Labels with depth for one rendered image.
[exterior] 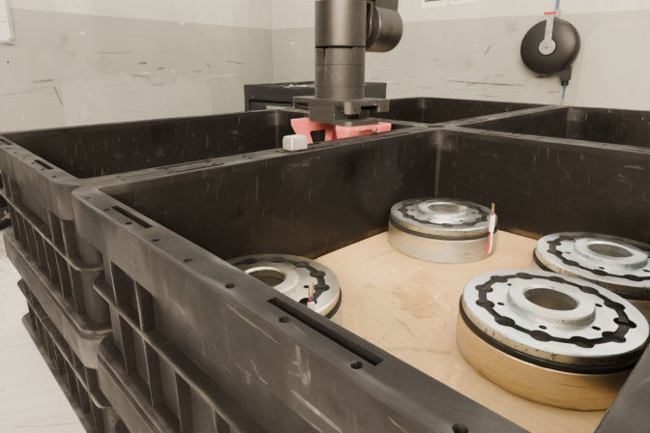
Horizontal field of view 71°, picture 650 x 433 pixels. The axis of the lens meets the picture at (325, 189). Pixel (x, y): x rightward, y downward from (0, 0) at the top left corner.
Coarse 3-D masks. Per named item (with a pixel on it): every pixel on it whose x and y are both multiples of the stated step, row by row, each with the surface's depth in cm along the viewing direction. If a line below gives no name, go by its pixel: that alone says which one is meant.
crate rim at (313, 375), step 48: (336, 144) 42; (528, 144) 45; (576, 144) 42; (96, 192) 27; (96, 240) 25; (144, 240) 20; (192, 288) 17; (240, 288) 15; (240, 336) 15; (288, 336) 13; (336, 336) 13; (288, 384) 13; (336, 384) 12; (384, 384) 11; (432, 384) 11; (624, 384) 11; (336, 432) 12; (384, 432) 11; (432, 432) 10; (480, 432) 9; (528, 432) 9; (624, 432) 9
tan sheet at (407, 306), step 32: (352, 256) 42; (384, 256) 42; (512, 256) 42; (352, 288) 36; (384, 288) 36; (416, 288) 36; (448, 288) 36; (352, 320) 32; (384, 320) 32; (416, 320) 32; (448, 320) 32; (416, 352) 28; (448, 352) 28; (448, 384) 26; (480, 384) 26; (512, 416) 23; (544, 416) 23; (576, 416) 23
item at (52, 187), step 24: (144, 120) 60; (168, 120) 61; (192, 120) 64; (0, 144) 42; (312, 144) 42; (0, 168) 43; (24, 168) 35; (48, 168) 34; (168, 168) 33; (48, 192) 31; (72, 216) 29
